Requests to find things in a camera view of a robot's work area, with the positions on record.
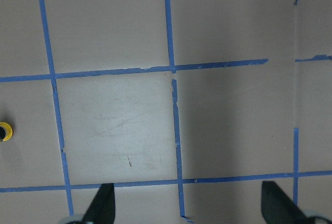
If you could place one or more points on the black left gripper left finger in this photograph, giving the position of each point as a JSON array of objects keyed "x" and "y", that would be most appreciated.
[{"x": 102, "y": 207}]

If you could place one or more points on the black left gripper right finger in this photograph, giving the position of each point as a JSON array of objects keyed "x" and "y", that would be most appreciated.
[{"x": 277, "y": 207}]

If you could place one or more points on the yellow push button switch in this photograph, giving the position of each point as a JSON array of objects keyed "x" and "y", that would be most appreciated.
[{"x": 6, "y": 131}]

